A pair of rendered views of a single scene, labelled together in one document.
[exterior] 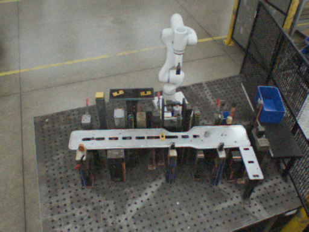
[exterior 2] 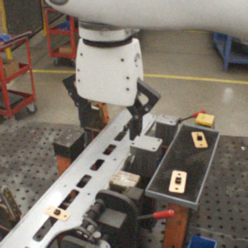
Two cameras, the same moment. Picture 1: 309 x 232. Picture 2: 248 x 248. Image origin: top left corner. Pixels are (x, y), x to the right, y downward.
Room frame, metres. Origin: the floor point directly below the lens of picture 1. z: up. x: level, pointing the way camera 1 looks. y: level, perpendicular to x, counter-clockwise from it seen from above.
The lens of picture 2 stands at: (2.00, -0.55, 1.73)
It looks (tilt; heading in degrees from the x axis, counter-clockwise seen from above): 32 degrees down; 118
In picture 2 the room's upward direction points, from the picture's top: straight up
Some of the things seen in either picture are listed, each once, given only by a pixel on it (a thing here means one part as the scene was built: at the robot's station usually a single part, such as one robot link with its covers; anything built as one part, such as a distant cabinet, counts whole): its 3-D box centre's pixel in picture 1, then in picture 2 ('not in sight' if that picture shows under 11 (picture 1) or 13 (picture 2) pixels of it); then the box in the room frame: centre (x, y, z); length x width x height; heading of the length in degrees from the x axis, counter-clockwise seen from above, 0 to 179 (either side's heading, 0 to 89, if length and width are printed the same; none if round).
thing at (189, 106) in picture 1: (186, 124); not in sight; (1.74, -0.28, 0.91); 0.07 x 0.05 x 0.42; 4
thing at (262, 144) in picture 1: (256, 156); not in sight; (1.44, -0.82, 0.88); 0.08 x 0.08 x 0.36; 4
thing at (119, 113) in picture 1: (121, 130); (144, 186); (1.65, 0.27, 0.90); 0.13 x 0.10 x 0.41; 4
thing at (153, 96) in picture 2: not in sight; (135, 90); (1.81, -0.16, 1.52); 0.08 x 0.01 x 0.06; 4
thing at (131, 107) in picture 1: (132, 114); (179, 212); (1.83, 0.18, 0.92); 0.10 x 0.08 x 0.45; 94
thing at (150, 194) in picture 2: (131, 93); (188, 159); (1.83, 0.18, 1.16); 0.37 x 0.14 x 0.02; 94
